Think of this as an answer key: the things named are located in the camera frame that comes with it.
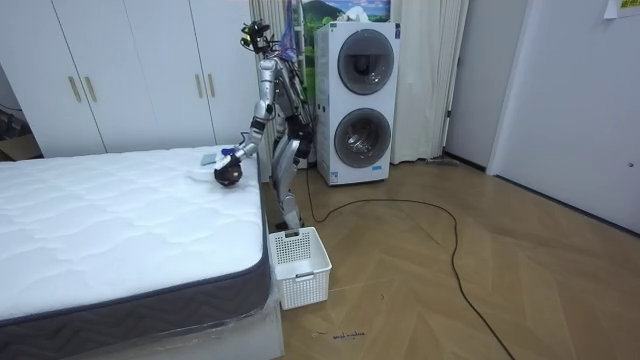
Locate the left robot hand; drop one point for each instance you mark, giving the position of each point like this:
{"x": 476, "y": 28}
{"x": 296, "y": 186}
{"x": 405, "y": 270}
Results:
{"x": 225, "y": 163}

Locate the dark brown round soft toy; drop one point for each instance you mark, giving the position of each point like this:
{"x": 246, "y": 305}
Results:
{"x": 230, "y": 176}

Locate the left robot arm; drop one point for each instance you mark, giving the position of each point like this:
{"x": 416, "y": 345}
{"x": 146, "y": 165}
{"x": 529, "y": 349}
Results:
{"x": 263, "y": 107}

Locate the grey blue cloth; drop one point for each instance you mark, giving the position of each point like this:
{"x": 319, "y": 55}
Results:
{"x": 208, "y": 159}

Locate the robot legs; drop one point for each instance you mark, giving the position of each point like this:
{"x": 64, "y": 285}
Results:
{"x": 283, "y": 162}

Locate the robot body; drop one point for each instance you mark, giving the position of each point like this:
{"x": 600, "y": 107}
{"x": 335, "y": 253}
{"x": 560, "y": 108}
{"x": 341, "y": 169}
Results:
{"x": 280, "y": 85}

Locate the grey bed with white mattress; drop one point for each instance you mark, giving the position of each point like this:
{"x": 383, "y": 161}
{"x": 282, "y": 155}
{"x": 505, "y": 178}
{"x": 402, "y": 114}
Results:
{"x": 125, "y": 225}

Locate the white plastic laundry basket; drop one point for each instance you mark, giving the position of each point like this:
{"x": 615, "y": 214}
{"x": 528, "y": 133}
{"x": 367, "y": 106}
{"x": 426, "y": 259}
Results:
{"x": 300, "y": 270}

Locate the white stacked washing machines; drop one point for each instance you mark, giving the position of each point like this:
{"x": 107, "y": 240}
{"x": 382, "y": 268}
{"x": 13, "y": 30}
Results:
{"x": 357, "y": 100}

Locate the brown cardboard box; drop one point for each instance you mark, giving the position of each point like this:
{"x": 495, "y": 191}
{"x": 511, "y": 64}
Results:
{"x": 20, "y": 147}

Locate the white door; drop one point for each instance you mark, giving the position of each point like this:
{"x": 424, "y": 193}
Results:
{"x": 575, "y": 110}

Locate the yellow and white paper sheet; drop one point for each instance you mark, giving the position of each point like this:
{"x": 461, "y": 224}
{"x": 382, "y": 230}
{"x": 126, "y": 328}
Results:
{"x": 622, "y": 7}

